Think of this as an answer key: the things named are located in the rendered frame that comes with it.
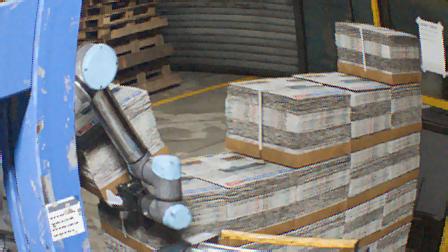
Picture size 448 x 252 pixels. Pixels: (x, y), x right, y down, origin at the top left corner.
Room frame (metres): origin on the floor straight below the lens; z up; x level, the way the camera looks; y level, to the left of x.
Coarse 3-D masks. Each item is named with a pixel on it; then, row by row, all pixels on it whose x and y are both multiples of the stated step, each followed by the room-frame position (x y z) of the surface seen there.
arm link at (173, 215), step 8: (152, 200) 2.29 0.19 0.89; (152, 208) 2.27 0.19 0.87; (160, 208) 2.23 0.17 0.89; (168, 208) 2.22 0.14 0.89; (176, 208) 2.21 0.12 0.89; (184, 208) 2.23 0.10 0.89; (152, 216) 2.27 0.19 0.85; (160, 216) 2.23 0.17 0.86; (168, 216) 2.21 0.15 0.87; (176, 216) 2.21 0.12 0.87; (184, 216) 2.22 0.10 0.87; (168, 224) 2.21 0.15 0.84; (176, 224) 2.21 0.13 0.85; (184, 224) 2.22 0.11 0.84
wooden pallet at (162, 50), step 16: (112, 32) 8.87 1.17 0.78; (128, 32) 9.14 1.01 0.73; (144, 32) 9.64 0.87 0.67; (160, 32) 9.89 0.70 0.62; (112, 48) 8.97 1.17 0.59; (128, 48) 9.28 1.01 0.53; (160, 48) 9.61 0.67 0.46; (128, 64) 8.99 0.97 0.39; (160, 64) 9.75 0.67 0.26; (128, 80) 9.13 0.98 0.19; (144, 80) 9.35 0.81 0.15; (160, 80) 9.44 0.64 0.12; (176, 80) 9.71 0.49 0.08
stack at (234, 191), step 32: (192, 160) 3.02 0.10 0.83; (224, 160) 3.02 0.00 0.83; (256, 160) 3.02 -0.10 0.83; (352, 160) 3.05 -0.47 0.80; (384, 160) 3.19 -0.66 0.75; (192, 192) 2.62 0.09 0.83; (224, 192) 2.67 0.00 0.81; (256, 192) 2.75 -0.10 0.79; (288, 192) 2.85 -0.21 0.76; (320, 192) 2.94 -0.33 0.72; (352, 192) 3.06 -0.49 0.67; (128, 224) 2.62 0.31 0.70; (160, 224) 2.52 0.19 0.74; (192, 224) 2.60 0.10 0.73; (224, 224) 2.68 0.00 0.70; (256, 224) 2.76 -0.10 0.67; (320, 224) 2.94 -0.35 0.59; (352, 224) 3.08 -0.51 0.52
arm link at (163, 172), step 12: (156, 156) 2.28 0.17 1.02; (168, 156) 2.28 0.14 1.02; (144, 168) 2.30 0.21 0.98; (156, 168) 2.24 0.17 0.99; (168, 168) 2.23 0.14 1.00; (180, 168) 2.26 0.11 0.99; (156, 180) 2.24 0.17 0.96; (168, 180) 2.23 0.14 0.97; (180, 180) 2.25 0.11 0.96; (156, 192) 2.24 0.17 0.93; (168, 192) 2.23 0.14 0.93; (180, 192) 2.25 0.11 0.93
